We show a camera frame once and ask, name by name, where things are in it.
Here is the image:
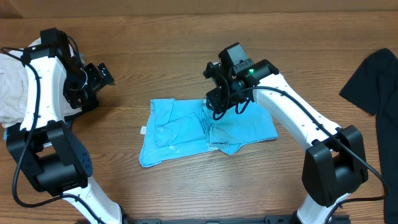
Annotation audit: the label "light blue printed t-shirt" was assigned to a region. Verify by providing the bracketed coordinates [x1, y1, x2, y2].
[139, 98, 278, 167]

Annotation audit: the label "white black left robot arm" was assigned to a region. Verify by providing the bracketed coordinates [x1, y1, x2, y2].
[6, 28, 130, 223]

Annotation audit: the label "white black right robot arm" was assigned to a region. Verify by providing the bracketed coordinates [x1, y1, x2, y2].
[203, 43, 368, 223]

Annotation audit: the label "beige folded garment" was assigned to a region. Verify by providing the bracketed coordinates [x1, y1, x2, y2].
[1, 40, 73, 131]

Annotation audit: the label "black folded garment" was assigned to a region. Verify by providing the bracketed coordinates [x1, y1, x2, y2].
[1, 106, 83, 135]

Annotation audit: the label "blue folded jeans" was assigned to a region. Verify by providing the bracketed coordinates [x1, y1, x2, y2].
[3, 128, 9, 141]

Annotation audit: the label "black garment at right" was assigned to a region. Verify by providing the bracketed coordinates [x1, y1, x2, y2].
[340, 49, 397, 223]

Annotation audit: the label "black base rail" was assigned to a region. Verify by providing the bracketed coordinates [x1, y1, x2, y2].
[130, 214, 352, 224]

